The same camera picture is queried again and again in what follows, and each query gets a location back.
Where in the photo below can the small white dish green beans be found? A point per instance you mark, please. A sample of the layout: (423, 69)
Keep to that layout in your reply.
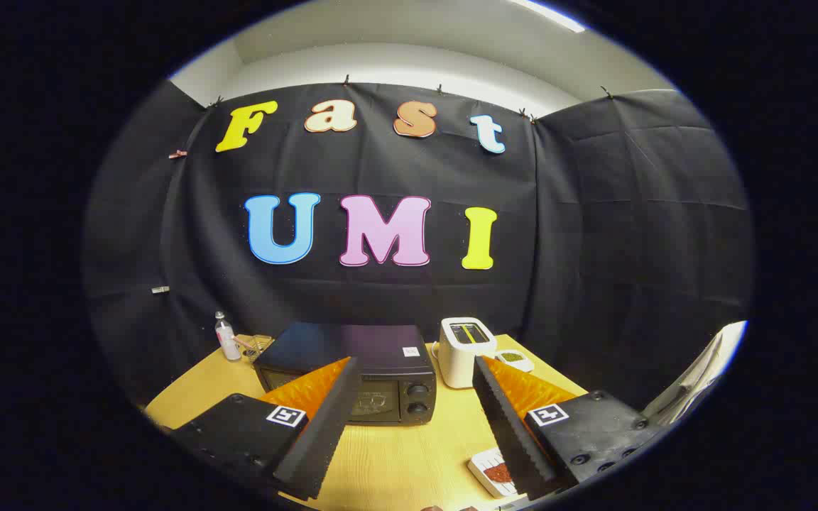
(514, 358)

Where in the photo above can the black toaster oven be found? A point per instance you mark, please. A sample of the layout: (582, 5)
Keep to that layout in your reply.
(380, 348)

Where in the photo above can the clear bottle pink label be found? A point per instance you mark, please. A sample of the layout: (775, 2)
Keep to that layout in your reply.
(227, 342)

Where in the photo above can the brown meat steak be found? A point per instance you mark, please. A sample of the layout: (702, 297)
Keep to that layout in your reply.
(498, 473)

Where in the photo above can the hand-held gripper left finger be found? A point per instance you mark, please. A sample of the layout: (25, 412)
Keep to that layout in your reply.
(331, 426)

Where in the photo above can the clear glass container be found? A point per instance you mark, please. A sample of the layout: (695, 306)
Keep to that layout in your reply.
(256, 346)

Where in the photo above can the white grey panel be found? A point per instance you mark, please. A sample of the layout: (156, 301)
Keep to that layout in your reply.
(704, 372)

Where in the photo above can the white square plate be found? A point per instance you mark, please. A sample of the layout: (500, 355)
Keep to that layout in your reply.
(483, 468)

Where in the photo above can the black backdrop cloth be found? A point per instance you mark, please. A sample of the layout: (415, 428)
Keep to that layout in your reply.
(380, 170)

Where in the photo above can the white toaster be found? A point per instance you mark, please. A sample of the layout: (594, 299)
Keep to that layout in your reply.
(459, 362)

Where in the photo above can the ceiling light strip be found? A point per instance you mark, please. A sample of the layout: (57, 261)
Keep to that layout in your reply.
(547, 15)

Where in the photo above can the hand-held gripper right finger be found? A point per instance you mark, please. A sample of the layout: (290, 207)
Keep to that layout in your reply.
(501, 419)

